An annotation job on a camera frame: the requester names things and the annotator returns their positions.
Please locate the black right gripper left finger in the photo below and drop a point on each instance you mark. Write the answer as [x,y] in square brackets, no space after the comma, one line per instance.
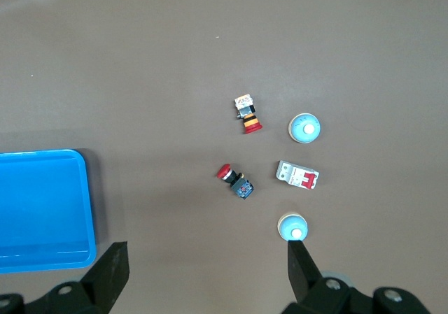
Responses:
[105,279]

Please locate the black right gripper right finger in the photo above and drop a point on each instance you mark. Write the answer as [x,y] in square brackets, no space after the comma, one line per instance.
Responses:
[301,275]

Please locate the blue desk bell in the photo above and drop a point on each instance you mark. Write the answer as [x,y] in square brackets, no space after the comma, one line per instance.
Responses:
[299,130]
[290,224]

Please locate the blue plastic tray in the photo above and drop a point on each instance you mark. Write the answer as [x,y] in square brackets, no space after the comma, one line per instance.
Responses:
[42,209]

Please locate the white red circuit breaker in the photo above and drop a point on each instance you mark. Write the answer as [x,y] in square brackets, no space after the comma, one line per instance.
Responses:
[292,174]

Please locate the red push button blue block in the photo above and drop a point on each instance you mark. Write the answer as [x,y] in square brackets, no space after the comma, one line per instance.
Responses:
[241,187]

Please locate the red orange-banded emergency stop button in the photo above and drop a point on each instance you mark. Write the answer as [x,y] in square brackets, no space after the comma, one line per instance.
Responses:
[250,120]

